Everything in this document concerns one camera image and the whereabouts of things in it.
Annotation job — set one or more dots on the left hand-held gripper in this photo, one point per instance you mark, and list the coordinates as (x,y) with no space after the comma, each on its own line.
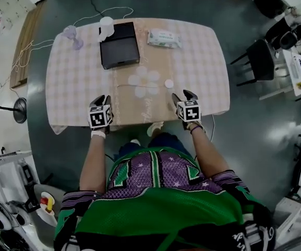
(99,117)

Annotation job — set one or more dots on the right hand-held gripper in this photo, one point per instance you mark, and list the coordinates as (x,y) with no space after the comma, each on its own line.
(190,110)

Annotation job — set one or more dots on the round white tape measure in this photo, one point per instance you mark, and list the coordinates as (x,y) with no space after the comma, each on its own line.
(169,83)

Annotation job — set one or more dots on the person's left forearm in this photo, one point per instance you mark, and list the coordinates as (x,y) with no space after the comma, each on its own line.
(94,166)

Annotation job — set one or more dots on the person's right forearm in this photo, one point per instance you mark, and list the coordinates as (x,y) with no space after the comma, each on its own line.
(209,155)

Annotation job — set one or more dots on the person's right hand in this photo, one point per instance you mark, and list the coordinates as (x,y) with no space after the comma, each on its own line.
(194,125)

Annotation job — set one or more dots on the person's left hand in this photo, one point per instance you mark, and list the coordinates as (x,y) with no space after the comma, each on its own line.
(98,134)

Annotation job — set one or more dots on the pink checked flower tablecloth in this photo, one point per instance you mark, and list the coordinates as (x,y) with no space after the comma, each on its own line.
(82,88)

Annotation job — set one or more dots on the purple wristband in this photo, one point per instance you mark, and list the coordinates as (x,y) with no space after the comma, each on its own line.
(196,128)

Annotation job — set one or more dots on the person's white shoe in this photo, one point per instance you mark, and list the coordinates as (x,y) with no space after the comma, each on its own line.
(135,141)
(154,127)

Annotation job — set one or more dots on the blue shorts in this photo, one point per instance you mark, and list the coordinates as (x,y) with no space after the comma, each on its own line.
(166,140)

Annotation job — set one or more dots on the black rectangular box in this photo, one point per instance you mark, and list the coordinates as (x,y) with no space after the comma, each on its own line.
(119,50)

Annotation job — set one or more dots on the white green wet wipes pack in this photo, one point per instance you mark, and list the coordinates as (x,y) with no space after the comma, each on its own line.
(164,38)

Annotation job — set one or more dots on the black standing fan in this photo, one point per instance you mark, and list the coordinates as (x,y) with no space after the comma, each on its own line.
(19,110)

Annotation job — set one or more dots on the black chair with thin legs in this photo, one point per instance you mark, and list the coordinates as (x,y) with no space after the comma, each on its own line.
(261,59)

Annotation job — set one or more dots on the wooden board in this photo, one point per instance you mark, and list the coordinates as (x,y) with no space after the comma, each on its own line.
(26,43)

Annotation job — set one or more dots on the green purple jersey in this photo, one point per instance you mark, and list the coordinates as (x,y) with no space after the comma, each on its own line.
(160,208)

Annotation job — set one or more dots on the white work desk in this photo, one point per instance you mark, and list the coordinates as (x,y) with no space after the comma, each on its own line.
(298,72)

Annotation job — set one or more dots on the black office chair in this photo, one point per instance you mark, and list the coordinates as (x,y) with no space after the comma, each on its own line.
(269,1)
(283,35)

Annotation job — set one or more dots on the white plate with toys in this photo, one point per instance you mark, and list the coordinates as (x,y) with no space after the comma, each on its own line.
(48,205)

